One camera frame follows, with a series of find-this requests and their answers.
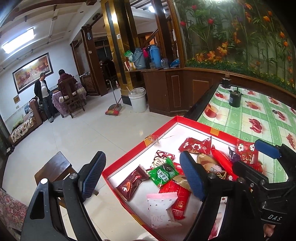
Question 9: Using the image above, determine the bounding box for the gold brown snack bag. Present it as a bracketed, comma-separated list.
[197, 153, 227, 180]

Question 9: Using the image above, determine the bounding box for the large red snack bag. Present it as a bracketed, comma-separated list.
[159, 162, 191, 220]

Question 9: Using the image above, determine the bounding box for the red snowman snack packet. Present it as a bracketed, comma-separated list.
[236, 139, 258, 165]

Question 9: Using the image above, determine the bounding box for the red flower snack packet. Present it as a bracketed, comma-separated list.
[178, 137, 212, 155]

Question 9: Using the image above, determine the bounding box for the red long snack packet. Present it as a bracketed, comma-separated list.
[211, 145, 238, 181]

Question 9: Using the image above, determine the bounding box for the green snack packet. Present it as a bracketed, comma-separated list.
[148, 158, 179, 189]

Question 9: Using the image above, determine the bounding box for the red white heart candy packet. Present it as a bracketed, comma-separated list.
[151, 150, 175, 169]

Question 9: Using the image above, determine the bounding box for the pink white dotted packet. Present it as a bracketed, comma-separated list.
[147, 192, 182, 230]

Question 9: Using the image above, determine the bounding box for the dark brown chocolate snack packet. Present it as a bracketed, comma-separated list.
[116, 165, 149, 201]

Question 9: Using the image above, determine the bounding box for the dark purple snack packet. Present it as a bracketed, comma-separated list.
[228, 147, 241, 163]

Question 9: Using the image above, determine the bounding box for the person's right hand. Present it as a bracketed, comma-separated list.
[263, 223, 275, 237]

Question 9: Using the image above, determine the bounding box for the dark wooden stool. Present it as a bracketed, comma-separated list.
[35, 152, 98, 206]

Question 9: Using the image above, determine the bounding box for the fruit pattern green tablecloth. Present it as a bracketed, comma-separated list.
[197, 85, 295, 183]

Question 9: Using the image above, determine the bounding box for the red gift box tray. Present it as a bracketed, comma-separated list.
[102, 115, 266, 241]

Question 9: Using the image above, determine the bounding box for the black cylindrical container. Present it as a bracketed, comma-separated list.
[229, 87, 243, 108]

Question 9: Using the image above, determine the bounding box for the broom with red head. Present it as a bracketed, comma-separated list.
[105, 79, 123, 117]

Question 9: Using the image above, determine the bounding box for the wooden chair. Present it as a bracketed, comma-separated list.
[62, 84, 86, 118]

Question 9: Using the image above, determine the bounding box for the small black box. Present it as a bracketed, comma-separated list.
[222, 73, 231, 89]

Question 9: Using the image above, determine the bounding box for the floral sofa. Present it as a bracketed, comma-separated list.
[9, 97, 43, 146]

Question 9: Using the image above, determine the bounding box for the white plastic bucket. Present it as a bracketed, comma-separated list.
[128, 87, 147, 113]

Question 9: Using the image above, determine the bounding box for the seated person in maroon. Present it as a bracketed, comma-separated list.
[58, 69, 77, 95]

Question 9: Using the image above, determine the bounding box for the standing person in black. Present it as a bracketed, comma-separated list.
[34, 72, 55, 123]

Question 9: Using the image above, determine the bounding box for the artificial flower display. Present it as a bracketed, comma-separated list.
[173, 1, 295, 92]

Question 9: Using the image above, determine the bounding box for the framed landscape painting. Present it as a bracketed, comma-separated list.
[13, 52, 54, 94]

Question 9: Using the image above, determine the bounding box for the grey kettle jug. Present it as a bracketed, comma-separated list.
[132, 48, 145, 70]

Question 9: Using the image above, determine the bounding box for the blue thermos jug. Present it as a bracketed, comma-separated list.
[149, 45, 161, 68]

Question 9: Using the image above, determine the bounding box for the ceiling fluorescent light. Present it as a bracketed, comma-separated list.
[2, 28, 35, 54]

